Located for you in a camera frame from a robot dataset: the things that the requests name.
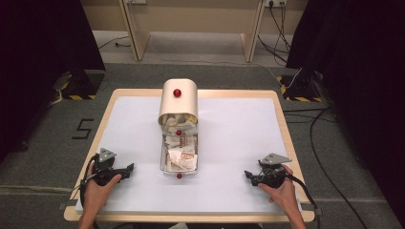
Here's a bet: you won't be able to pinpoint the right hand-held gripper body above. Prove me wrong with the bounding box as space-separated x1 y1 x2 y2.
257 153 293 190

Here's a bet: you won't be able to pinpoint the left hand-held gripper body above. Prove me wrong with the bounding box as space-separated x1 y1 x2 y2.
92 147 123 187

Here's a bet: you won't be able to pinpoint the person's left hand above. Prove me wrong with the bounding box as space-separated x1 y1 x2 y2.
82 161 122 218

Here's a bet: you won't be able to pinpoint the person's right hand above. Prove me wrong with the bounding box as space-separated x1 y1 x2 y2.
257 163 299 219

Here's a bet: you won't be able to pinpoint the long clear drawer red knob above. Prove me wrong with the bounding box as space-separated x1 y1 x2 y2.
160 133 200 179

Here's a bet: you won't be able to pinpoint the white table mat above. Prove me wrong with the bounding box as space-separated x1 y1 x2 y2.
75 95 303 214

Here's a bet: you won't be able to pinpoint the crumpled paper in long drawer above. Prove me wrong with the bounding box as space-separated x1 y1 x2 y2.
163 135 198 173

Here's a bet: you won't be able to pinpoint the small cream drawer red knob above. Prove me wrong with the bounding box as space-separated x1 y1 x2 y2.
160 121 199 138

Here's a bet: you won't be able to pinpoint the crumpled paper in small drawer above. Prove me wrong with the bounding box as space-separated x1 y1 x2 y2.
160 114 198 128

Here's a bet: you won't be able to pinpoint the wooden table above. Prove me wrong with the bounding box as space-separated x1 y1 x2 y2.
63 88 316 223

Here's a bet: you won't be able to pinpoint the cream box lid, red knob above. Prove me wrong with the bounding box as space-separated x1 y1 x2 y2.
158 78 200 128

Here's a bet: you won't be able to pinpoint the black stand base striped tape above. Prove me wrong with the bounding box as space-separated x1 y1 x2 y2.
59 69 106 101
276 74 323 103

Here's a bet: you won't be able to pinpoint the black curtain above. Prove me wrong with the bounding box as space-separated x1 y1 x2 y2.
0 0 107 164
285 0 405 220

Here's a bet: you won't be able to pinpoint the wooden desk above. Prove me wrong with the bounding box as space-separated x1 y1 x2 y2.
118 0 266 64

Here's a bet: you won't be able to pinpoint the left hand-held gripper cable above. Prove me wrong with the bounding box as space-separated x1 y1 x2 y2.
78 154 100 229

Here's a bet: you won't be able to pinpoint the hand-held gripper cable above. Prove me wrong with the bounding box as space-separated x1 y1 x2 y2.
285 173 321 229
78 154 100 229

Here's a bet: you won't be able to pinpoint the right hand-held gripper cable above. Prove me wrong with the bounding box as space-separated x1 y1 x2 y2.
285 173 321 229

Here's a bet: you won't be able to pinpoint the long black floor cable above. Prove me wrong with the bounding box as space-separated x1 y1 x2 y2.
309 107 370 229

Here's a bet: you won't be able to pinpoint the thin black floor cable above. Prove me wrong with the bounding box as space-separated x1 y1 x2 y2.
97 35 132 51

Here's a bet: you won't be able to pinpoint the black wall cables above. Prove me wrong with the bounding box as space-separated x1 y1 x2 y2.
257 1 292 66

